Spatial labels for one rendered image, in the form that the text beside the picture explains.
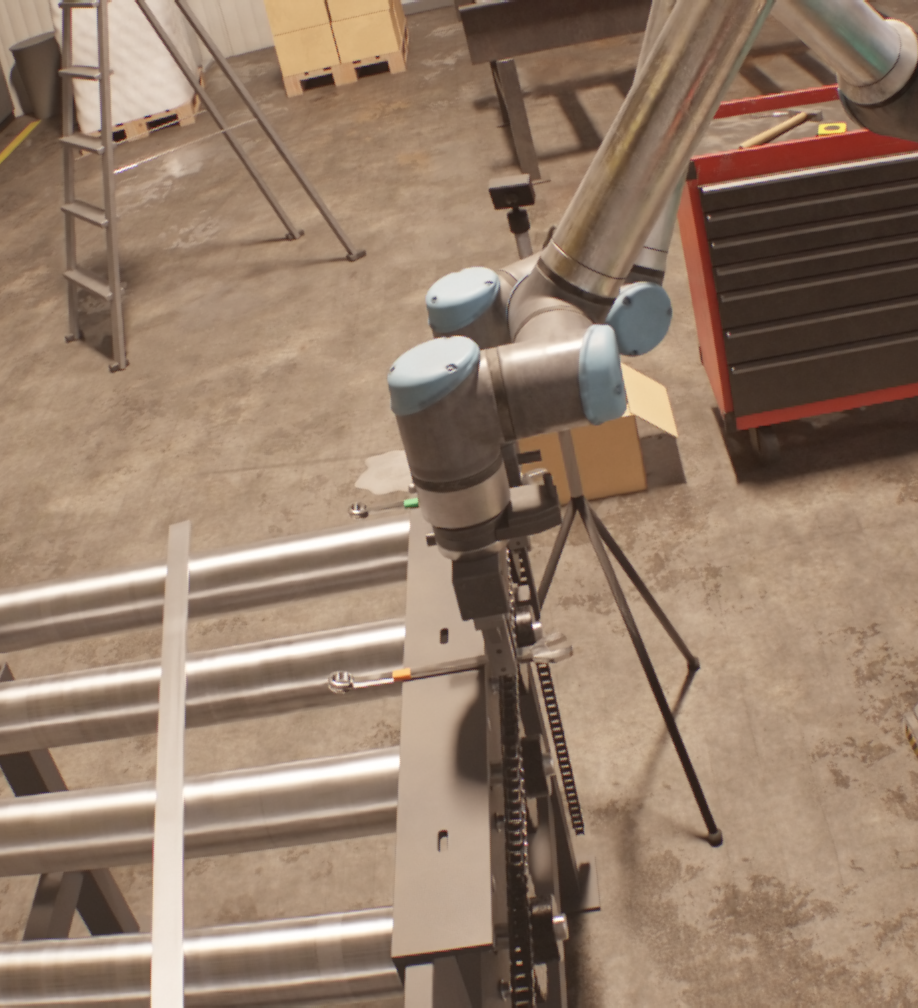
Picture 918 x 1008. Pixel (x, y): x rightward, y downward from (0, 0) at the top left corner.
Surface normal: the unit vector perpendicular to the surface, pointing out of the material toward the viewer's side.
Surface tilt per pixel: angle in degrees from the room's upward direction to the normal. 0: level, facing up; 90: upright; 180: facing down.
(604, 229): 81
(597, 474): 90
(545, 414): 100
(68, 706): 48
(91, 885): 90
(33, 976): 31
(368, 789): 42
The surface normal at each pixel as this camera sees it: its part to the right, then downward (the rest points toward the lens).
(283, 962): -0.18, -0.30
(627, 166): -0.48, 0.22
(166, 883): -0.22, -0.85
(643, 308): 0.49, 0.39
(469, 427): 0.04, 0.61
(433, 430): -0.15, 0.51
